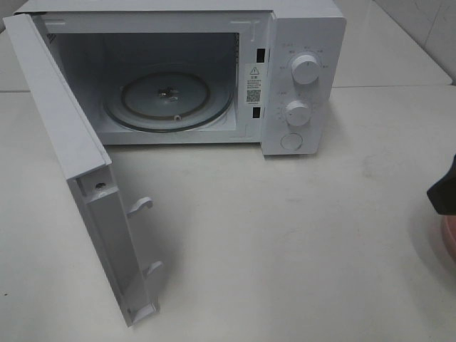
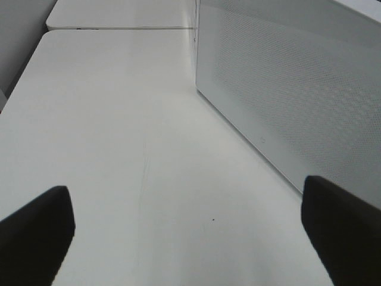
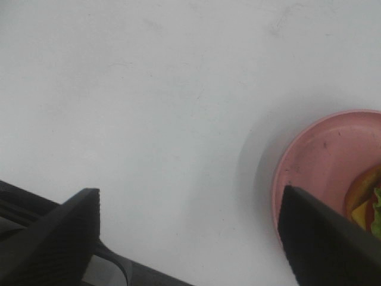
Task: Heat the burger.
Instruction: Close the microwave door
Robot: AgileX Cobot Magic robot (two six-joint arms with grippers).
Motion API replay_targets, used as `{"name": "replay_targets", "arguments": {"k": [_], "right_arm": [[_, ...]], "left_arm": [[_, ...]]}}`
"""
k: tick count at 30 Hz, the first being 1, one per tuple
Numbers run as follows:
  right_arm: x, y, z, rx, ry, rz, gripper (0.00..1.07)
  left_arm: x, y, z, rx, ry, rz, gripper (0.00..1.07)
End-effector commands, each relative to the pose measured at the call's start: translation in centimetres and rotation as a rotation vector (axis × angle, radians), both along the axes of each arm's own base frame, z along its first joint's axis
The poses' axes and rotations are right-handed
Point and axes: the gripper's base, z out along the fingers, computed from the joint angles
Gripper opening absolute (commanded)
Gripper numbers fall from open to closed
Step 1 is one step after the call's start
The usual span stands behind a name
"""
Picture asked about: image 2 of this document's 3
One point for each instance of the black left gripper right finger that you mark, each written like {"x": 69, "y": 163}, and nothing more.
{"x": 344, "y": 231}

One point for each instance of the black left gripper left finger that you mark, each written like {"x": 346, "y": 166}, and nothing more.
{"x": 35, "y": 239}

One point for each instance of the white microwave door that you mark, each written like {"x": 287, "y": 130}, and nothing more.
{"x": 300, "y": 80}

